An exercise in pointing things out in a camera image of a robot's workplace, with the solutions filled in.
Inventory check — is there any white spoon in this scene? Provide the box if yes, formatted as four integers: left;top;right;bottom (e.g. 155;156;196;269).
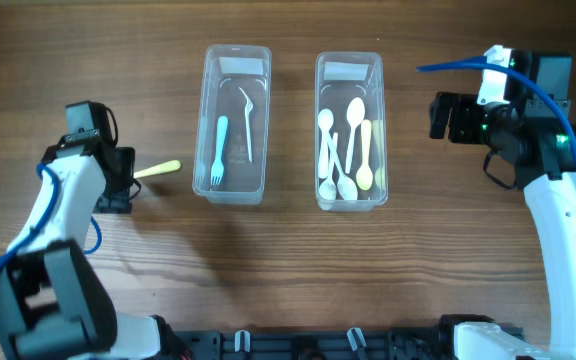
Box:
344;97;365;174
317;108;334;179
325;133;358;201
319;152;337;201

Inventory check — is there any yellow plastic fork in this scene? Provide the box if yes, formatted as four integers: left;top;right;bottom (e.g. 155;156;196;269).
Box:
133;160;182;179

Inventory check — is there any clear container, right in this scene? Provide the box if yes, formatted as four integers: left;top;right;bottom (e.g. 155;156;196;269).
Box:
315;52;389;212

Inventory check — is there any white fork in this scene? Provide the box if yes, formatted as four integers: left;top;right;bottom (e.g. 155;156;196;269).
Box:
210;116;229;186
239;88;254;162

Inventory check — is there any clear container, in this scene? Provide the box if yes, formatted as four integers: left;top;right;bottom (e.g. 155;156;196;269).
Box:
315;52;389;212
192;44;272;205

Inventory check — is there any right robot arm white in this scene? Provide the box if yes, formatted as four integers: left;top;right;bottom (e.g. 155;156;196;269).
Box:
429;92;576;359

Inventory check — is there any yellow plastic spoon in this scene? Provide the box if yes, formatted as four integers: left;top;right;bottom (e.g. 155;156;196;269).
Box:
356;120;373;191

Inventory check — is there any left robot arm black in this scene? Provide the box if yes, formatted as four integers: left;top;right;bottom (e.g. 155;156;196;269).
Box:
0;145;185;359

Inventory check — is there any clear container, left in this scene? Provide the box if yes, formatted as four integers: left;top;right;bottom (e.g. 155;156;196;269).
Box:
192;44;272;205

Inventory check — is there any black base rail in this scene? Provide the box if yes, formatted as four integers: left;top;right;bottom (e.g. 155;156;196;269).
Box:
176;326;456;360

